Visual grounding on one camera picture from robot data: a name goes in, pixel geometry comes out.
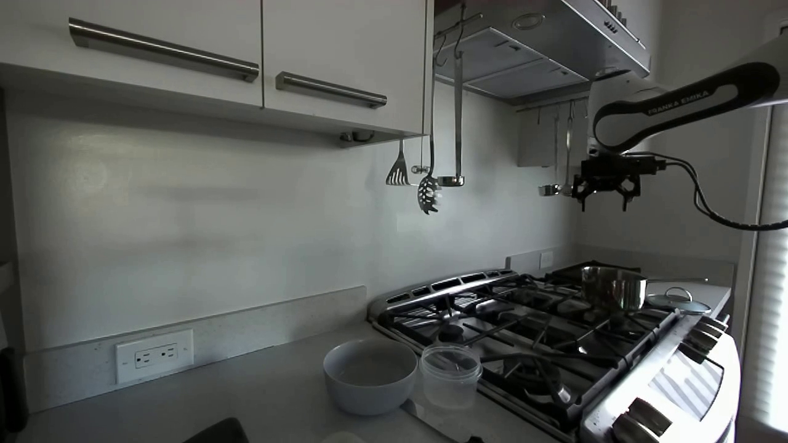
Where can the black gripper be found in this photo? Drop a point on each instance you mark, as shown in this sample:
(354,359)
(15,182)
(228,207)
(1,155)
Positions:
(610,173)

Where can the silver pot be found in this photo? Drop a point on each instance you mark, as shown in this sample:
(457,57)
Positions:
(617,289)

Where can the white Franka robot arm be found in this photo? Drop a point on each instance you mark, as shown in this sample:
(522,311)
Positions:
(740,82)

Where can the glass pot lid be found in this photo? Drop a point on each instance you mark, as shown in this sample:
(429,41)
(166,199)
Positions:
(681,301)

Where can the black cast iron hob grate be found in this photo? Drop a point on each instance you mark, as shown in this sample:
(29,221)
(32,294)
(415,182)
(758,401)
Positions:
(526,335)

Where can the silver stove knob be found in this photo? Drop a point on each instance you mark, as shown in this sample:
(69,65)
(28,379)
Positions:
(651,415)
(713,326)
(628,432)
(703,335)
(692,351)

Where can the stainless steel gas stove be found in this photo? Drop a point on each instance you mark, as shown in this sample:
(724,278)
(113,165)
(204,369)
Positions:
(672,385)

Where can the steel range hood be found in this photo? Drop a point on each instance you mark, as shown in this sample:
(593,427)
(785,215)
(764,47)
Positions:
(542,41)

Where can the hanging steel skimmer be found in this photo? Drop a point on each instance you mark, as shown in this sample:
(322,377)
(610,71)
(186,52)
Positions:
(427,196)

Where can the white window blind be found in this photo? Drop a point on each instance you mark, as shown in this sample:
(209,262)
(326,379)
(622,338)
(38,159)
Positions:
(772,287)

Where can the hanging steel spatula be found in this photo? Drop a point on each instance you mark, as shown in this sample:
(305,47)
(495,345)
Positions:
(396,173)

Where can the clear plastic container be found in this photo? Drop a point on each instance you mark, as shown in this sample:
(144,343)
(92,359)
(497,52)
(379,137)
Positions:
(448,377)

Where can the round under cabinet light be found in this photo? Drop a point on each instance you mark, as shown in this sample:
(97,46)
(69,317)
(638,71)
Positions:
(357,137)

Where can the white bowl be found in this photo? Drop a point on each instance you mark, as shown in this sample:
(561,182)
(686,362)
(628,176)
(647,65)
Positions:
(369,379)

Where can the narrow white cabinet door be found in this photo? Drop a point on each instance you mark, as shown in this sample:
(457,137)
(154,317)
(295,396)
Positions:
(345,41)

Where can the white double wall outlet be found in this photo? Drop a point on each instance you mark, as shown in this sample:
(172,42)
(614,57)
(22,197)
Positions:
(154,357)

